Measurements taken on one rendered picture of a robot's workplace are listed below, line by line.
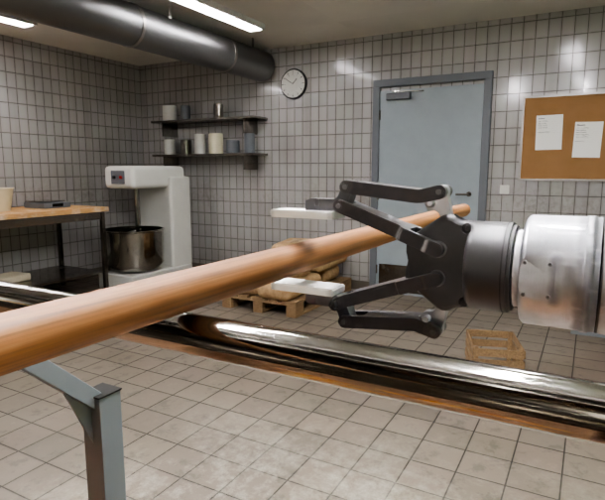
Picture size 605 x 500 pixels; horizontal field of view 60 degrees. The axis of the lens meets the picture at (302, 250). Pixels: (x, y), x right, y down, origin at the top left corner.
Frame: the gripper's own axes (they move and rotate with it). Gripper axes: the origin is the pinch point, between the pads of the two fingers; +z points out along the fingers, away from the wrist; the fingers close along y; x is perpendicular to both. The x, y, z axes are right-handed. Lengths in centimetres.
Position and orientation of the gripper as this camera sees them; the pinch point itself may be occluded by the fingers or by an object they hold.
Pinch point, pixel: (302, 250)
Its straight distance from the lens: 52.6
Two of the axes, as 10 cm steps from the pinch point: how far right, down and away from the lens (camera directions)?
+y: 0.0, 9.9, 1.5
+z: -8.8, -0.7, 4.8
